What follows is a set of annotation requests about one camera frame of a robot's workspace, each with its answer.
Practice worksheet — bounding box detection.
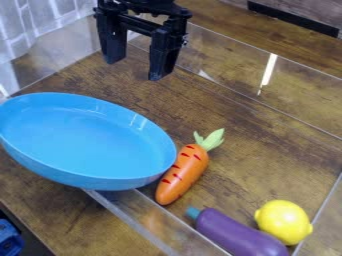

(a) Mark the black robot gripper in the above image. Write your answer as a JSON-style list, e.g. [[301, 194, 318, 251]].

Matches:
[[94, 0, 193, 81]]

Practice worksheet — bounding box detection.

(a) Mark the blue oval plastic tray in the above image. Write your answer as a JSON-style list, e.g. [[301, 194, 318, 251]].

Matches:
[[0, 92, 177, 191]]

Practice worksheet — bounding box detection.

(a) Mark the orange toy carrot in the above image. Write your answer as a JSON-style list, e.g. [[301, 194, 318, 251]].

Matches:
[[155, 128, 225, 205]]

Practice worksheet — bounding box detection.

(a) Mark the yellow toy lemon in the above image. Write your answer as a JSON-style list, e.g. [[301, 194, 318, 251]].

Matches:
[[254, 200, 314, 246]]

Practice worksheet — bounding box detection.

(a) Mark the white mesh curtain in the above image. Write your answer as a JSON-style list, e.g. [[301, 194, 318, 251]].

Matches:
[[0, 0, 97, 64]]

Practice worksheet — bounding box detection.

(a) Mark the purple toy eggplant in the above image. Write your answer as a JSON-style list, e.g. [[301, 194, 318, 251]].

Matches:
[[186, 207, 290, 256]]

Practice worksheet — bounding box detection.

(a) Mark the blue object at corner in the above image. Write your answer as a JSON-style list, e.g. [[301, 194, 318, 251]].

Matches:
[[0, 219, 24, 256]]

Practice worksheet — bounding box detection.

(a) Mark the clear acrylic enclosure wall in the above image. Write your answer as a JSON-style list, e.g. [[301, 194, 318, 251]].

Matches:
[[0, 18, 342, 256]]

